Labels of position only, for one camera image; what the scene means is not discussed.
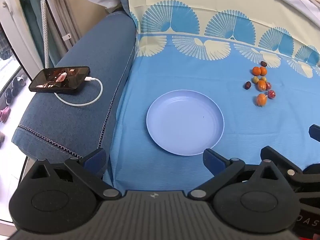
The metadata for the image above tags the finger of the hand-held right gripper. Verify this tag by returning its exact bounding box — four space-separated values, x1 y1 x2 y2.
260 146 320 193
309 124 320 139

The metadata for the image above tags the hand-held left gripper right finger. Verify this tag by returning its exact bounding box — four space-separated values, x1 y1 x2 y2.
187 148 288 201

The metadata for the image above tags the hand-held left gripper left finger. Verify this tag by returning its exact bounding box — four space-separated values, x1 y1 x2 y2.
27 148 122 201

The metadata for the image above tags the light blue plate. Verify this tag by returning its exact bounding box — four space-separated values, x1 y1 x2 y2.
146 89 225 156

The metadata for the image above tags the black smartphone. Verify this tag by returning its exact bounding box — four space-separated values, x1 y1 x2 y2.
28 66 90 95

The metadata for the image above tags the blue fan-print sheet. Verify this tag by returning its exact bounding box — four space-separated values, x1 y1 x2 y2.
104 0 320 198

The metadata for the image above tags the pink slipper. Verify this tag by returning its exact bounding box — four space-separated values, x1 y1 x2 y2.
0 106 12 123

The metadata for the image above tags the blue denim sofa armrest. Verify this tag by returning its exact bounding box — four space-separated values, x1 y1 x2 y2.
11 11 137 180

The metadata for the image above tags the dark shoe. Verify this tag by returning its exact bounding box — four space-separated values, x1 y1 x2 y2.
5 87 15 105

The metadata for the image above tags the grey shoe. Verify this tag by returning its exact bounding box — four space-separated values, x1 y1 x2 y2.
12 77 26 89

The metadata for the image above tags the patterned white pole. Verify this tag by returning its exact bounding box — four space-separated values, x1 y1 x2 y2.
40 0 51 69

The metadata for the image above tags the teal curtain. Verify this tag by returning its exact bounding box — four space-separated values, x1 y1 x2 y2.
19 0 47 68

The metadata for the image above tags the dark hanging cloth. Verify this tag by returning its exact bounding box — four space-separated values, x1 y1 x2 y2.
0 27 12 60

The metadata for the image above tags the beige curtain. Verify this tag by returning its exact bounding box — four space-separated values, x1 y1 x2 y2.
41 0 83 68

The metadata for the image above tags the white charging cable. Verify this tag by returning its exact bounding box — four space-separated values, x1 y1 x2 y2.
54 76 104 107

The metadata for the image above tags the white door frame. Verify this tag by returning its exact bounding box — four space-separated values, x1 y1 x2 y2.
0 0 34 80

